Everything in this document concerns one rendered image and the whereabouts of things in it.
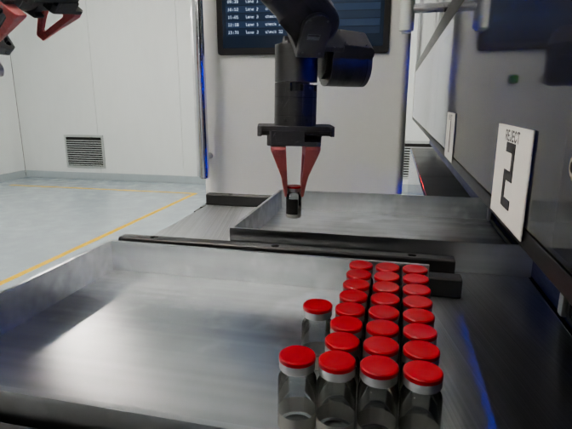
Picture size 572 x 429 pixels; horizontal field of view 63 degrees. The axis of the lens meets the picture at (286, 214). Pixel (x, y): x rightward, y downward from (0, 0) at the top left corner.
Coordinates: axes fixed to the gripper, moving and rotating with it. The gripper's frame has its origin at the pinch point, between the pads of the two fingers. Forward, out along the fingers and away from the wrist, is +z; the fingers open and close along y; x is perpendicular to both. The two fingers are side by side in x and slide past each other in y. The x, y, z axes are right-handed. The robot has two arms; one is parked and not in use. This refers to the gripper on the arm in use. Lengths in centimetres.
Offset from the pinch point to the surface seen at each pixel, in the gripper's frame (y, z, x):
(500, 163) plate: 12.0, -8.7, -34.8
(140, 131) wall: -176, 33, 566
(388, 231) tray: 13.8, 5.7, -0.7
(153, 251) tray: -15.8, 3.6, -16.9
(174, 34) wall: -124, -87, 553
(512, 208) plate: 10.9, -6.7, -39.1
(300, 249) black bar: 0.1, 4.1, -14.5
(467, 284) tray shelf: 17.2, 5.8, -20.5
